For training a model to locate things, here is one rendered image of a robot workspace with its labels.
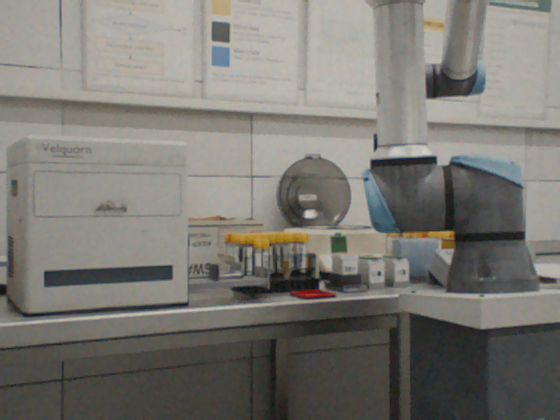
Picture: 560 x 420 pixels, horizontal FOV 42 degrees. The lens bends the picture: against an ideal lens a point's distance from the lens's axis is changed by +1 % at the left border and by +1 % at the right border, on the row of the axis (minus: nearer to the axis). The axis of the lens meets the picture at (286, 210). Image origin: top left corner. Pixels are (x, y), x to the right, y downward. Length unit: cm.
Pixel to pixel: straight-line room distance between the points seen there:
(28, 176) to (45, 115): 67
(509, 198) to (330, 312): 42
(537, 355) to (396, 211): 31
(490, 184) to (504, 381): 31
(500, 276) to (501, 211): 11
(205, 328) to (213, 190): 78
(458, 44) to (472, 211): 39
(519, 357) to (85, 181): 76
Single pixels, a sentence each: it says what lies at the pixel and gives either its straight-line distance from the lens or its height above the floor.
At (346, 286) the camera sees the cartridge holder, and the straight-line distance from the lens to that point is 152.
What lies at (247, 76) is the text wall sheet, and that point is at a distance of 210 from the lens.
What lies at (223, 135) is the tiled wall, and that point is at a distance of 205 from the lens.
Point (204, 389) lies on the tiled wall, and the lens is 209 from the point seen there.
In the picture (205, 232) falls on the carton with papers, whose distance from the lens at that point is 166.
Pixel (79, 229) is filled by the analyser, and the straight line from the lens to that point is 129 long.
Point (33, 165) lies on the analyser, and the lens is 128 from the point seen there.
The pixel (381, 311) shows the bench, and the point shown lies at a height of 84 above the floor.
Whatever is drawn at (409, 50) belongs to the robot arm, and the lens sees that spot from 126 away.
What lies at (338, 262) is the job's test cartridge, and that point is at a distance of 155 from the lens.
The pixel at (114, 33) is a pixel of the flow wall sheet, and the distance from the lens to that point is 199.
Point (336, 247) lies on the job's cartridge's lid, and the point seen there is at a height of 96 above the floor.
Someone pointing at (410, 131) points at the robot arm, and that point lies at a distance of 125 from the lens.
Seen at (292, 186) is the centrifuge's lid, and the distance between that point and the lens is 209.
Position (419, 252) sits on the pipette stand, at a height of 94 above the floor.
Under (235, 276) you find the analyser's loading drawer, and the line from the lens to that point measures 139.
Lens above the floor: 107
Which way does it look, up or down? 1 degrees down
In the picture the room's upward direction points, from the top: straight up
